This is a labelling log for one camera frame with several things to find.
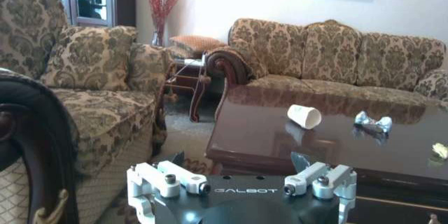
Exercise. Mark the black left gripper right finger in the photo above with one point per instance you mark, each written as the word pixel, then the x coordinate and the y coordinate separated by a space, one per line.
pixel 323 179

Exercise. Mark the white paper cup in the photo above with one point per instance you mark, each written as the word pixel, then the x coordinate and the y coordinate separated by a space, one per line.
pixel 304 116

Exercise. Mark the orange woven cushion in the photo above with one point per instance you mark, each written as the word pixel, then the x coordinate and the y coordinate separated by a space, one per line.
pixel 196 43

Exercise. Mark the dark glossy wooden coffee table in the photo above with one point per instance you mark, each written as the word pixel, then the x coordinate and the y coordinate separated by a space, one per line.
pixel 327 145

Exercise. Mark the floral patterned armchair sofa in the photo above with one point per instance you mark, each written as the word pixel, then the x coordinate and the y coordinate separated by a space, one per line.
pixel 87 103

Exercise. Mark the floral patterned throw pillow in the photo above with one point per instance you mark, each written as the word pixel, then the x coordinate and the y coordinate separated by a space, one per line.
pixel 89 57

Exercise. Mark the small wooden side table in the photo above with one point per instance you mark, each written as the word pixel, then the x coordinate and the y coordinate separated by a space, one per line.
pixel 191 77

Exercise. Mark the red branches in glass vase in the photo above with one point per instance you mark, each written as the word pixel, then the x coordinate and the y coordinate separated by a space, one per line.
pixel 161 9

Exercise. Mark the long floral patterned sofa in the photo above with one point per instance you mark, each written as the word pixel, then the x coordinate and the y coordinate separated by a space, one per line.
pixel 336 61

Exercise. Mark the crumpled silver foil wrapper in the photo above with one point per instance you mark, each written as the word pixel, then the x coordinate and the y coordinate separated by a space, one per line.
pixel 371 124

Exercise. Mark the crumpled white paper ball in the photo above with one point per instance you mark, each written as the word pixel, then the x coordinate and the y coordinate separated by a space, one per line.
pixel 440 150

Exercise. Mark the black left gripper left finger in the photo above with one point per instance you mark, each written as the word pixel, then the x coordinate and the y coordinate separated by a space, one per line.
pixel 164 178

